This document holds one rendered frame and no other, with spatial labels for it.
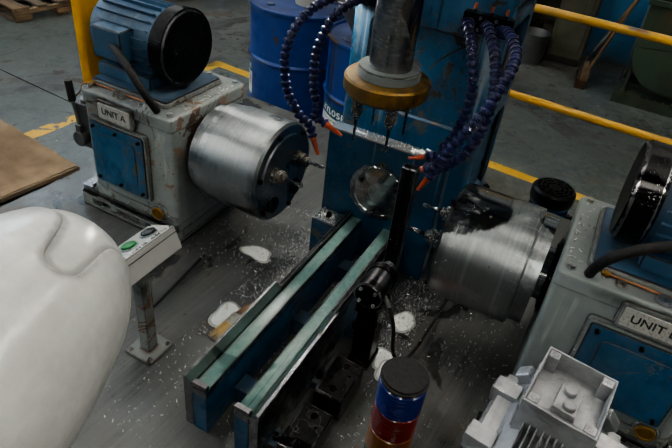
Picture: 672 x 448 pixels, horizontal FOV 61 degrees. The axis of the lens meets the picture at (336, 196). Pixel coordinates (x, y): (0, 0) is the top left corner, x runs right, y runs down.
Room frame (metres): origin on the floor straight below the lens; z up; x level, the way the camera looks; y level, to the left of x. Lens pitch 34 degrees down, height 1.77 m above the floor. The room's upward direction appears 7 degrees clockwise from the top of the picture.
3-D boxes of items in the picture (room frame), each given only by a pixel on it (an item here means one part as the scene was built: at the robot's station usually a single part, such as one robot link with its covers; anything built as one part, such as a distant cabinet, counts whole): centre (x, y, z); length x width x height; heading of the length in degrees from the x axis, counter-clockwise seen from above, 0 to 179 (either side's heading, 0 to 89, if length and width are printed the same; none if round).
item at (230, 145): (1.22, 0.26, 1.04); 0.37 x 0.25 x 0.25; 66
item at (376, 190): (1.16, -0.10, 1.02); 0.15 x 0.02 x 0.15; 66
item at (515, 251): (0.94, -0.36, 1.04); 0.41 x 0.25 x 0.25; 66
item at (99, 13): (1.31, 0.53, 1.16); 0.33 x 0.26 x 0.42; 66
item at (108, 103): (1.32, 0.48, 0.99); 0.35 x 0.31 x 0.37; 66
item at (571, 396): (0.53, -0.36, 1.11); 0.12 x 0.11 x 0.07; 148
